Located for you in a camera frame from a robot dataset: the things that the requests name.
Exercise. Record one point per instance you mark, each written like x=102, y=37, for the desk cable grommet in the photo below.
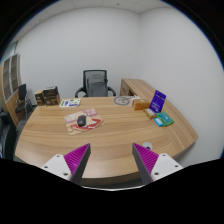
x=147, y=145

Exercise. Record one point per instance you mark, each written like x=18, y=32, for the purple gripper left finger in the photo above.
x=70, y=166

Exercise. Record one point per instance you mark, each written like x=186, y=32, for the dark brown cardboard box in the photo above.
x=51, y=96

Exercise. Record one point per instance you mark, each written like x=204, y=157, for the wooden office desk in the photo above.
x=111, y=160

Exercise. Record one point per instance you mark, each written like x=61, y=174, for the purple standing sign card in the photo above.
x=157, y=102

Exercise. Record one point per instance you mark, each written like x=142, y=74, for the small blue box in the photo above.
x=158, y=122

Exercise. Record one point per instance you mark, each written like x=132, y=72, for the white green leaflet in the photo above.
x=70, y=103

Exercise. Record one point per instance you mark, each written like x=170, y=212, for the orange tissue box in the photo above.
x=140, y=104

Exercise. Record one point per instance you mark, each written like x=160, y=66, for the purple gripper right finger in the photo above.
x=153, y=166

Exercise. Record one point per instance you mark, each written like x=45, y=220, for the green flat box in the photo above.
x=165, y=118

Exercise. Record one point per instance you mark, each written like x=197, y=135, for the pink patterned mouse pad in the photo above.
x=93, y=120

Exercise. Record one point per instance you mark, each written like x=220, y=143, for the black computer mouse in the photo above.
x=81, y=121

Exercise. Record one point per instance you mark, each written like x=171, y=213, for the small brown cardboard box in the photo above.
x=39, y=97

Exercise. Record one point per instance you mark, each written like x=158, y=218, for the round grey coaster disc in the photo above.
x=122, y=100

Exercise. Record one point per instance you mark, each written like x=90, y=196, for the black mesh office chair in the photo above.
x=95, y=84

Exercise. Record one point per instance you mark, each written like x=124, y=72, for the small tan box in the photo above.
x=150, y=113

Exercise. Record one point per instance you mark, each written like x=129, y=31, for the black side chair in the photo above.
x=23, y=102

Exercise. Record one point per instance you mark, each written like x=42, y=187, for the wooden bookshelf cabinet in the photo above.
x=10, y=81

